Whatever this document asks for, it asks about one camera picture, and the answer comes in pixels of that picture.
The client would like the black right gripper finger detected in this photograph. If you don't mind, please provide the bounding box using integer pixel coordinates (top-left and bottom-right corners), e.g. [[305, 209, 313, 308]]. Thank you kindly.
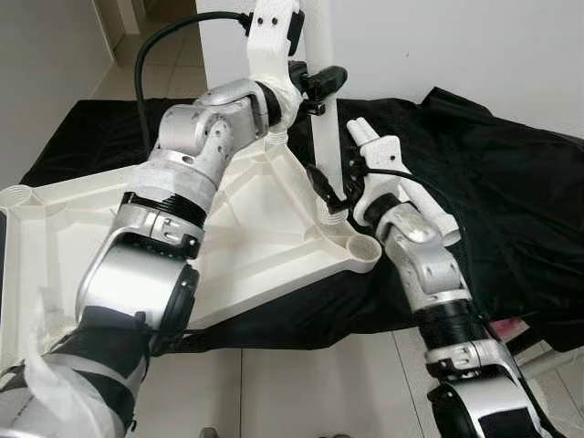
[[306, 164, 335, 207]]

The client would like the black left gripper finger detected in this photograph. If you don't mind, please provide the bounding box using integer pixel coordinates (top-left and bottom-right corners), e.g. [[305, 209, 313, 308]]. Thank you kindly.
[[308, 64, 349, 99]]

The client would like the white plastic table top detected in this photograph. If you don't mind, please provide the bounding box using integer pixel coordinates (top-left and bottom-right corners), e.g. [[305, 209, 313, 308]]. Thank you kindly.
[[0, 128, 382, 370]]

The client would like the black cloth table cover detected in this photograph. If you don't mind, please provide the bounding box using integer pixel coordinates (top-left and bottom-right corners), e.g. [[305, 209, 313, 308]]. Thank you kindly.
[[18, 87, 584, 352]]

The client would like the pink object under table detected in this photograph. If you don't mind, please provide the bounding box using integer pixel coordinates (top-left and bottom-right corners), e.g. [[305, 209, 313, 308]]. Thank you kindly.
[[493, 315, 530, 339]]

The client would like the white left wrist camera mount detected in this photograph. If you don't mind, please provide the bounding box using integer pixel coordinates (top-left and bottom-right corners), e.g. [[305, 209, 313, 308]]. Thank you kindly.
[[245, 0, 307, 97]]

